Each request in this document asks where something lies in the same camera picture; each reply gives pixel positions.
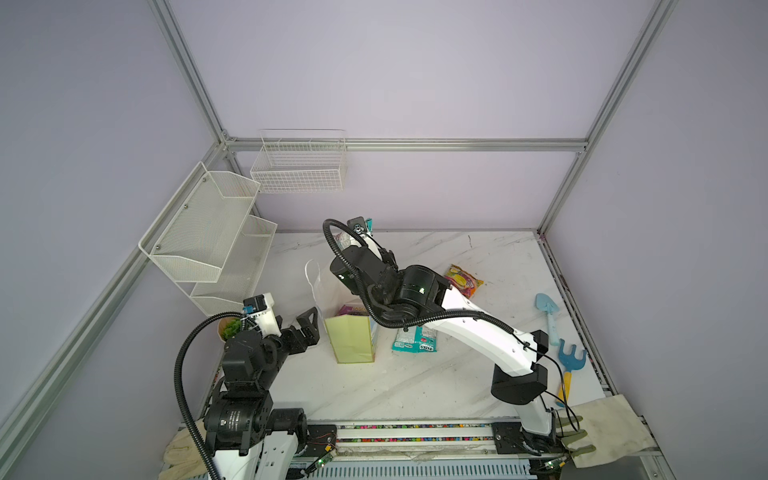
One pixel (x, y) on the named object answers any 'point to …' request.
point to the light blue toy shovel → (549, 306)
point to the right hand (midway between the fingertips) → (354, 263)
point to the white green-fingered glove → (602, 430)
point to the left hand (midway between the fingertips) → (299, 319)
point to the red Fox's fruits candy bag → (463, 281)
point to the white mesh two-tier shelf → (205, 239)
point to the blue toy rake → (568, 363)
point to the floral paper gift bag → (351, 329)
